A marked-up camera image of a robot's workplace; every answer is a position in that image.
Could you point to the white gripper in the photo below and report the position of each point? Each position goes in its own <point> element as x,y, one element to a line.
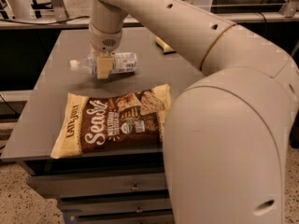
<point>105,41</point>

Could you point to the clear plastic water bottle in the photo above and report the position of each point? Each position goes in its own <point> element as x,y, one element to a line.
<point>124,62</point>

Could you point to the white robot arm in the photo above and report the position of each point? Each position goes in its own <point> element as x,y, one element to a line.
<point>226,136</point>

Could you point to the yellow sponge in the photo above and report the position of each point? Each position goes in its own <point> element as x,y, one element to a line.
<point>166,48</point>

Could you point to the brown chips bag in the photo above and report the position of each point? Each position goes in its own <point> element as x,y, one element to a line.
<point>134,119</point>

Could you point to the white pipe top left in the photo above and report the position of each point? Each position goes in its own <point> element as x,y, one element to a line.
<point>21,9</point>

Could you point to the grey drawer cabinet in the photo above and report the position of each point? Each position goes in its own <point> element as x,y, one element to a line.
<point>96,188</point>

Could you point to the metal drawer knob top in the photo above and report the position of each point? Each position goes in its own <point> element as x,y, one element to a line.
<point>135,188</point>

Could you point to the metal drawer knob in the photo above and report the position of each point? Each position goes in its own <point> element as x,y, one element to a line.
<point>135,188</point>
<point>139,210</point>

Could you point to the metal drawer knob middle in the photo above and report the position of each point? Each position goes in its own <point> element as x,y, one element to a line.
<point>139,210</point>

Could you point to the grey metal rail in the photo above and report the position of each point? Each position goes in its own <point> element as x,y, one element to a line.
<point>83,21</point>

